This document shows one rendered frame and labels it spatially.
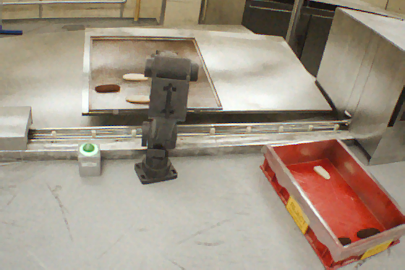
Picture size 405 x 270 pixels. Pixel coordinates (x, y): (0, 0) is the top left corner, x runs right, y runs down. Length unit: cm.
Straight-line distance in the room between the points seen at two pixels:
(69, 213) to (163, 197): 29
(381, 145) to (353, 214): 35
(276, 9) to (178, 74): 245
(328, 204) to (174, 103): 69
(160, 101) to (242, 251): 48
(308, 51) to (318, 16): 36
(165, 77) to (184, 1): 400
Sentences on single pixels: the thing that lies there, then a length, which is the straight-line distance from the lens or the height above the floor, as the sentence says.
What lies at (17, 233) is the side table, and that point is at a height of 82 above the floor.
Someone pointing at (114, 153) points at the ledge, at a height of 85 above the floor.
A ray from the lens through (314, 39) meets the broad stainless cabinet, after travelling 343.
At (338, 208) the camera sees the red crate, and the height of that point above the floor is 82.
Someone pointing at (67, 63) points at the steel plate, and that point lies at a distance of 184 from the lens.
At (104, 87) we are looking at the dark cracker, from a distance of 141.
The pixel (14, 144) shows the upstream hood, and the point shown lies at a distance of 120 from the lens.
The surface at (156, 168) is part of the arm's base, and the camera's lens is 112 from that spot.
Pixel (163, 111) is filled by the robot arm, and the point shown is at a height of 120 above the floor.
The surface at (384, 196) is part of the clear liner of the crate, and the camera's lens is 124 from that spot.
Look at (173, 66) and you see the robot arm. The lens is 74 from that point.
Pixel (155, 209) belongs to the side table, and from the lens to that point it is 107.
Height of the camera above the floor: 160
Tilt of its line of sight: 32 degrees down
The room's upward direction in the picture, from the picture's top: 10 degrees clockwise
